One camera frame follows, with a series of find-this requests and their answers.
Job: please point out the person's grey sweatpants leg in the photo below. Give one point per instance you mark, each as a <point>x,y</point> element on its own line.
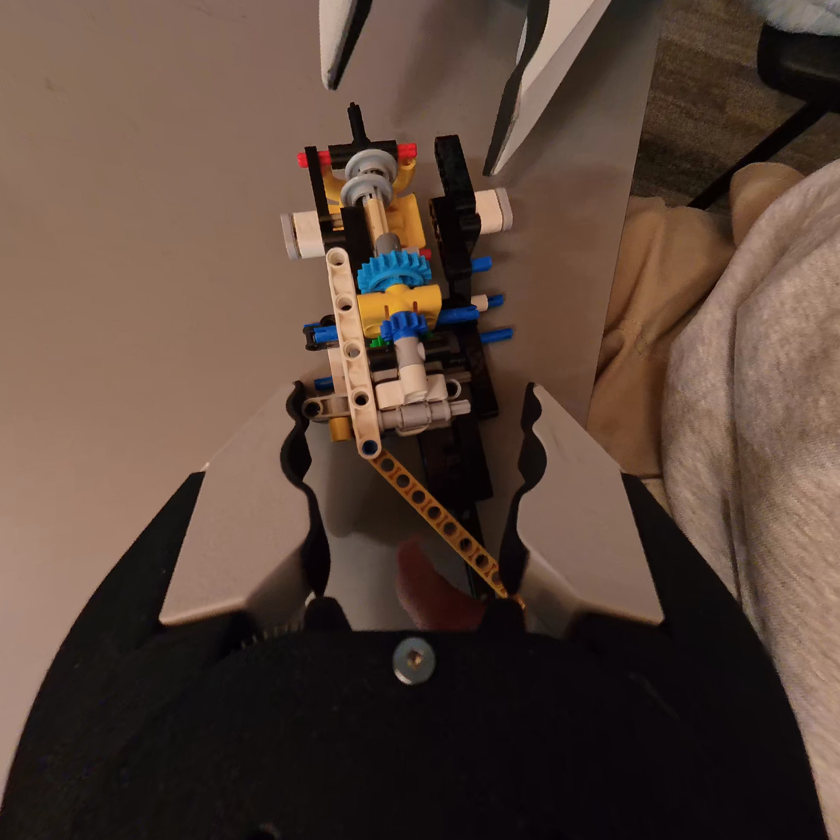
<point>754,426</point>

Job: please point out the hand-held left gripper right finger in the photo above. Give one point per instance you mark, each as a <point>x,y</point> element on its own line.
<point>584,525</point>

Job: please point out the person's right forearm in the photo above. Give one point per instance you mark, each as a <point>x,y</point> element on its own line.
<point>807,12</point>

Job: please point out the beige cloth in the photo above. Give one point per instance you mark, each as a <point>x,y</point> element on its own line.
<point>649,295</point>

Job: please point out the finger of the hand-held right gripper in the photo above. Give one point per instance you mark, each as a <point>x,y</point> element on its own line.
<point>558,72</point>
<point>338,33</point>

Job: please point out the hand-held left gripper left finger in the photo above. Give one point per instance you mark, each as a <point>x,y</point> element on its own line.
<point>243,525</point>

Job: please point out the black chair base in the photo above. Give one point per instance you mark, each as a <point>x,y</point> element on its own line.
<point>794,62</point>

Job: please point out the person's left hand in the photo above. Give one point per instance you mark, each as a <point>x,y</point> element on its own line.
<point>433,590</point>

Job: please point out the multicoloured lego vehicle chassis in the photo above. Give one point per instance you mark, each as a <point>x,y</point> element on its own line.
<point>387,295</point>

